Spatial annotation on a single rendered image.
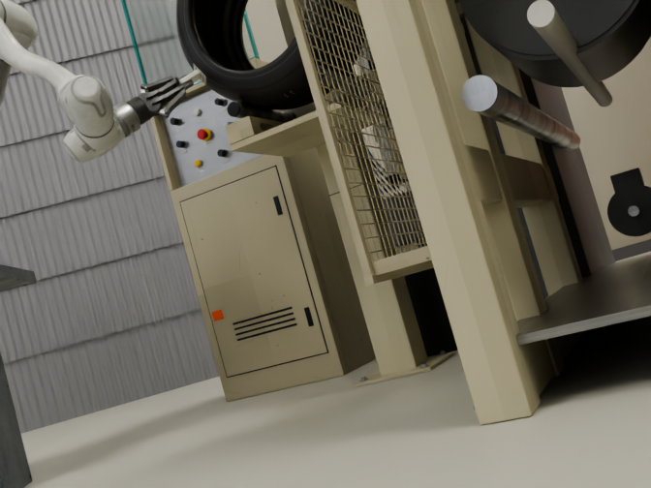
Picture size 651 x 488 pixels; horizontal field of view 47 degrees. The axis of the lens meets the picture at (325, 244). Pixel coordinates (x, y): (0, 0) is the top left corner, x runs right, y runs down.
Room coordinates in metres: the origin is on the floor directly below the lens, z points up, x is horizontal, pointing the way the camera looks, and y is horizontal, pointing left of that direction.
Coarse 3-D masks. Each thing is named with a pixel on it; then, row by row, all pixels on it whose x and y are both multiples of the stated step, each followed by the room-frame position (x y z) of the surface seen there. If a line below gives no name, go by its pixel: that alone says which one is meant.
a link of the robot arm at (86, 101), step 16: (0, 32) 2.08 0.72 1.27; (0, 48) 2.08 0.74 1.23; (16, 48) 2.07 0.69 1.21; (16, 64) 2.05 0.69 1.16; (32, 64) 1.98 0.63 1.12; (48, 64) 1.94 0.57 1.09; (48, 80) 1.94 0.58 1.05; (64, 80) 1.91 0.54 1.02; (80, 80) 1.85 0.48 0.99; (96, 80) 1.87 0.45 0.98; (64, 96) 1.89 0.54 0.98; (80, 96) 1.84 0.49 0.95; (96, 96) 1.86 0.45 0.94; (80, 112) 1.87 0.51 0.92; (96, 112) 1.88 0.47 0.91; (112, 112) 1.95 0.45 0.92; (80, 128) 1.94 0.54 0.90; (96, 128) 1.94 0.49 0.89
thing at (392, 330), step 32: (288, 32) 2.46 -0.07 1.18; (320, 160) 2.47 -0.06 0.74; (352, 160) 2.42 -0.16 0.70; (352, 192) 2.43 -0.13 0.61; (352, 256) 2.46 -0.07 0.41; (384, 256) 2.42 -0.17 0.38; (384, 288) 2.43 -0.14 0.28; (384, 320) 2.44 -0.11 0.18; (416, 320) 2.51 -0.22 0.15; (384, 352) 2.45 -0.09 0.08; (416, 352) 2.44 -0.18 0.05
